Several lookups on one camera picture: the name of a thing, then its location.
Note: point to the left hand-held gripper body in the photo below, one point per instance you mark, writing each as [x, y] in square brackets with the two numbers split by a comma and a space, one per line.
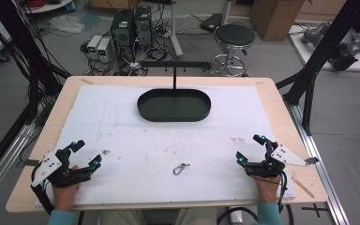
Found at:
[48, 165]

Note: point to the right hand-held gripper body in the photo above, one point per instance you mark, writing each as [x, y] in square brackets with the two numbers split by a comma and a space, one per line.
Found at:
[286, 156]

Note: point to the black rack with oval tray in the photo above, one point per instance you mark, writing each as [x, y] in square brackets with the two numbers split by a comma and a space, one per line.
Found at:
[173, 109]

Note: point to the person's left hand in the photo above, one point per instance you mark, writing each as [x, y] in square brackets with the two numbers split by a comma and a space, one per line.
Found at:
[64, 197]

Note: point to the person's right hand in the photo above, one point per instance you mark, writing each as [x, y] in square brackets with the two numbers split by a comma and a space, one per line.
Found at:
[267, 189]

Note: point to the grey tape piece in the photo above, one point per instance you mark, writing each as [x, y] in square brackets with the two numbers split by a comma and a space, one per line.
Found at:
[312, 160]
[28, 162]

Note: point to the thin wooden stick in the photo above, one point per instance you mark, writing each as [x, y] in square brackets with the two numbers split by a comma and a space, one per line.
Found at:
[303, 187]

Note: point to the white foam board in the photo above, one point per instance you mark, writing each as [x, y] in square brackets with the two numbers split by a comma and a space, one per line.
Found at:
[137, 134]

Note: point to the beige tape strip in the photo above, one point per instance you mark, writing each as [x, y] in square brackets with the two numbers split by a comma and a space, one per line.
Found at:
[86, 81]
[259, 83]

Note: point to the black tape cross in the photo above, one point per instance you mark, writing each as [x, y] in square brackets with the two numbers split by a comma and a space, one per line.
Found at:
[315, 210]

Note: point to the white floor board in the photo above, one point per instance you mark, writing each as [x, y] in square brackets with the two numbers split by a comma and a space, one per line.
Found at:
[306, 53]

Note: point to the white power supply unit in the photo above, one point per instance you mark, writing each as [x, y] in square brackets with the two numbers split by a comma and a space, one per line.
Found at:
[93, 45]
[104, 50]

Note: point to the black round stool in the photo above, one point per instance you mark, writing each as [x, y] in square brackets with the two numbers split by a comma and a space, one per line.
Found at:
[235, 35]

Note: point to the brown cardboard box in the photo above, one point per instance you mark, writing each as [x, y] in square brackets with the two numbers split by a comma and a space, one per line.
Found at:
[275, 18]

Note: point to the clear plastic bag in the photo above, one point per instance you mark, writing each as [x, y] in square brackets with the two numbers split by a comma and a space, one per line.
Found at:
[65, 24]

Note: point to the grey and black robot device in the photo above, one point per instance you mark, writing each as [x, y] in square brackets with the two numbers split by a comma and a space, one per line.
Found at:
[348, 51]

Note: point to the black computer tower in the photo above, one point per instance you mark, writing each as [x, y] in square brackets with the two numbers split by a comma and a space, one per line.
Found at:
[143, 25]
[122, 31]

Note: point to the black flat box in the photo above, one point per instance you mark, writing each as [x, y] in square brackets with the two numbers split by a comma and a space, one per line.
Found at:
[211, 22]

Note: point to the grey metal desk leg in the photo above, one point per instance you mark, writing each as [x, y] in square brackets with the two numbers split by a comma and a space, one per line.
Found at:
[175, 34]

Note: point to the white round table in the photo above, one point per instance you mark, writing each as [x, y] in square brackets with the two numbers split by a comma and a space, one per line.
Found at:
[48, 6]

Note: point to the aluminium rail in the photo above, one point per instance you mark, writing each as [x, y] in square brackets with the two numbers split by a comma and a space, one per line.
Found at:
[3, 162]
[322, 175]

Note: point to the black metal frame post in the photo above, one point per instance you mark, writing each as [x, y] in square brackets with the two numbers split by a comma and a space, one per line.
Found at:
[322, 53]
[22, 37]

